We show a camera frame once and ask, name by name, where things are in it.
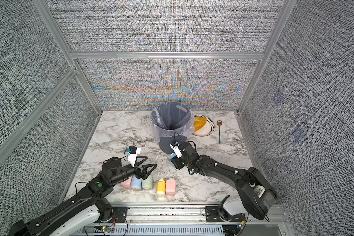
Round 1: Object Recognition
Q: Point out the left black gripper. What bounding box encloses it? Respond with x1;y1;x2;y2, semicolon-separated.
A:
110;156;156;186

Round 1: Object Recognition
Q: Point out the bright blue pencil sharpener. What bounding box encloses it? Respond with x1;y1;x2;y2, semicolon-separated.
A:
170;152;179;169

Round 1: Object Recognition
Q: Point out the pink pencil sharpener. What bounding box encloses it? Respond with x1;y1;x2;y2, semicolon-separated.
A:
121;177;132;189
165;178;177;196

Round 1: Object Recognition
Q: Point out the dark grey trash bin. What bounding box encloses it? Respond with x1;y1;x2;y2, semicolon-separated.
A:
151;102;194;154

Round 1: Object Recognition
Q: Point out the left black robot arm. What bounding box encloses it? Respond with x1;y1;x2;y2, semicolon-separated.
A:
8;156;157;236

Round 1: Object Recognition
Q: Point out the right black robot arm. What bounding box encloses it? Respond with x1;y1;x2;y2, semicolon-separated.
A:
170;141;278;220

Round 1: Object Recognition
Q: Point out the green pencil sharpener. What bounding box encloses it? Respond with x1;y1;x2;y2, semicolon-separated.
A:
142;175;154;189

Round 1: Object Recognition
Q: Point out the light blue pencil sharpener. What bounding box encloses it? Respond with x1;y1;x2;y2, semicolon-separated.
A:
130;176;143;190

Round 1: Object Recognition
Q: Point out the yellow pencil sharpener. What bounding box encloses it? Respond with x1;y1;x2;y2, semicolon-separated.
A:
156;178;166;199

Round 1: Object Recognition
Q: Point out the yellow white patterned bowl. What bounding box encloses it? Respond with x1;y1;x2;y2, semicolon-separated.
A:
193;115;215;137

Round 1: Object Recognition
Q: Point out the clear plastic bin liner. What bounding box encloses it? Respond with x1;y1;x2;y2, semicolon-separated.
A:
150;102;195;144

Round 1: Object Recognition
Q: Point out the gold blue spoon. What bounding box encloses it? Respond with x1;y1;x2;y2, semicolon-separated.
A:
217;120;223;144

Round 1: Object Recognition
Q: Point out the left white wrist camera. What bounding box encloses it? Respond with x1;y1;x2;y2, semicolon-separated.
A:
126;146;141;167

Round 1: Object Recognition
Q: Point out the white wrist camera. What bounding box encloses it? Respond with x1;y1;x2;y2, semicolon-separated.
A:
170;140;182;159
126;146;141;167

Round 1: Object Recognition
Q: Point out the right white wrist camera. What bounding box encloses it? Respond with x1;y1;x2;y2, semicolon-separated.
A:
170;140;182;159

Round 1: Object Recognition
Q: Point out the aluminium front rail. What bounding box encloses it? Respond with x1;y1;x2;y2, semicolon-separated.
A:
112;202;292;225

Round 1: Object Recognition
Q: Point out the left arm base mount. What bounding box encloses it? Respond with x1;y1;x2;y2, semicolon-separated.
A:
98;206;128;223

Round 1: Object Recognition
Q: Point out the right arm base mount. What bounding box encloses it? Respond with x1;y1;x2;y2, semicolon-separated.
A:
201;206;247;223

